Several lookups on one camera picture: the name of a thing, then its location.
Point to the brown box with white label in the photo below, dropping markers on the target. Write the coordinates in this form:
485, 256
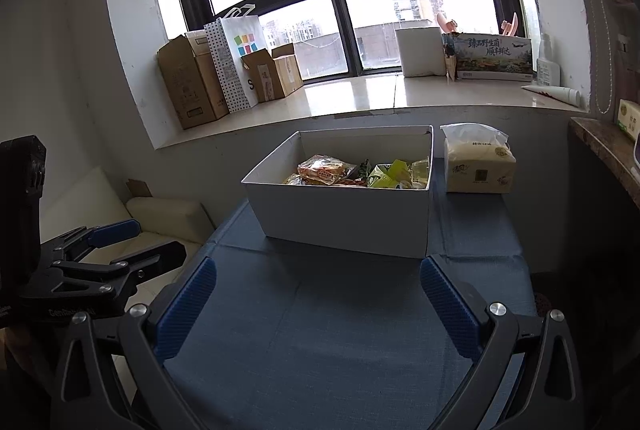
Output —
199, 41

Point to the white plastic bottle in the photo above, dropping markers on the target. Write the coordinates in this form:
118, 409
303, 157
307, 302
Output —
547, 70

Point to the blue tablecloth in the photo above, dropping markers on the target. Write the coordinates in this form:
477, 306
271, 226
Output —
325, 310

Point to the large brown cardboard box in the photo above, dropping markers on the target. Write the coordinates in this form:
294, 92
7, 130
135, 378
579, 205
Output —
182, 90

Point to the open small brown cardboard box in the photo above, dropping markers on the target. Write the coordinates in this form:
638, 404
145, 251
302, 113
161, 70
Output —
265, 77

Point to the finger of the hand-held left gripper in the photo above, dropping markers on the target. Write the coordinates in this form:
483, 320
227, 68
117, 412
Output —
115, 232
155, 257

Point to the clear packet with orange block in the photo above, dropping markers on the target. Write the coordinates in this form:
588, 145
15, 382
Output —
322, 171

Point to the pale green packet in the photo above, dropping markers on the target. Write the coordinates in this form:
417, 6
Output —
629, 117

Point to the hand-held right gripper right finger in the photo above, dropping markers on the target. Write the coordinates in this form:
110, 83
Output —
450, 310

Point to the plain brown cardboard box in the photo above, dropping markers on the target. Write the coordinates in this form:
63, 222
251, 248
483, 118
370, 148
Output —
290, 67

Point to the light green snack packet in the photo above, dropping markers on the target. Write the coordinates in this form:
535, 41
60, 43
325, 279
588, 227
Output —
382, 176

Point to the white tube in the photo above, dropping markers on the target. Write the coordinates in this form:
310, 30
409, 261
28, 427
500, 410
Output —
555, 94

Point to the small clear green packet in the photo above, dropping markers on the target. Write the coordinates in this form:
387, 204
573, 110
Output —
421, 171

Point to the white stone windowsill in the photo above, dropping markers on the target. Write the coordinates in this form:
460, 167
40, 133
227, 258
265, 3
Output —
350, 95

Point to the flat cardboard piece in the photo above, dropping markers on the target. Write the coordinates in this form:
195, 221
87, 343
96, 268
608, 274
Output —
137, 188

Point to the white tissue pack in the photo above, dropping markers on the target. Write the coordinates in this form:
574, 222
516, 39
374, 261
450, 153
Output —
475, 170

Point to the pink plastic object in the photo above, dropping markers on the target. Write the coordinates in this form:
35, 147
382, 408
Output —
510, 25
446, 22

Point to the landscape printed box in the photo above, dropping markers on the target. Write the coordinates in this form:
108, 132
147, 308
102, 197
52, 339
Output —
490, 57

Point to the polka dot paper bag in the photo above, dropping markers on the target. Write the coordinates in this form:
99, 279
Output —
232, 70

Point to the white sofa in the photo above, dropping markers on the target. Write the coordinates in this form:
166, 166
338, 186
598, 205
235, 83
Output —
165, 215

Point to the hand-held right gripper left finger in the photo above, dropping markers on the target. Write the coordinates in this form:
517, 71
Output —
185, 307

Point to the white square container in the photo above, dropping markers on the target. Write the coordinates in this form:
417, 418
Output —
420, 52

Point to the brown marble side counter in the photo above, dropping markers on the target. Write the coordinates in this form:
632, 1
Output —
600, 145

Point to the white cardboard box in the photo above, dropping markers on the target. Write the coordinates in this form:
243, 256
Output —
340, 215

